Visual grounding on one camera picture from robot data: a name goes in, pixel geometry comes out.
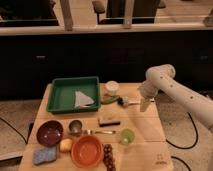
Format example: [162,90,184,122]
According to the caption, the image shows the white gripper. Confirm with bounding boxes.
[139,80,159,112]

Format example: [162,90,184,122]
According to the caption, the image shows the dish brush with black handle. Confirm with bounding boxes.
[117,96,155,108]

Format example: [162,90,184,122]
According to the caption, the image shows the white small cup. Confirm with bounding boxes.
[105,81,119,95]

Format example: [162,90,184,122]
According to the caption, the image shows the dark purple bowl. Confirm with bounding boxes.
[36,120,63,147]

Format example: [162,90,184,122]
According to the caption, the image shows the small metal cup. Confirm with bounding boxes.
[69,120,82,136]

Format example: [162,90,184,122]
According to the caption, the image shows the dark grape bunch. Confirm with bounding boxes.
[103,144,116,171]

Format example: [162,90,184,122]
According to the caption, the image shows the white folded cloth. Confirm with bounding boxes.
[75,91,94,107]

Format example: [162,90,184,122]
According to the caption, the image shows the wooden block brush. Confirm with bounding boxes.
[98,113,120,127]

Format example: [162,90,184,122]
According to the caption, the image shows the black cable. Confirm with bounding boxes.
[165,111,200,150]

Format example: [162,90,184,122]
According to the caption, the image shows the orange bowl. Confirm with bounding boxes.
[71,135,104,168]

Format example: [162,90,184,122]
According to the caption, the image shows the metal fork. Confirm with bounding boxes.
[82,129,116,134]

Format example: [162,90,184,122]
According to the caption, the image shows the green plastic tray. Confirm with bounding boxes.
[46,76,101,114]

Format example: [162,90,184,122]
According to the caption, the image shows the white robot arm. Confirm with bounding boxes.
[139,64,213,134]

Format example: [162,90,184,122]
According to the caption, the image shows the yellow lemon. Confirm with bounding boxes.
[60,139,72,153]

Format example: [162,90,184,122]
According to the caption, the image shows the blue sponge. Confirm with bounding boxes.
[32,147,57,165]

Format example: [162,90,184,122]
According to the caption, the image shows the green transparent cup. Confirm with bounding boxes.
[119,129,135,145]

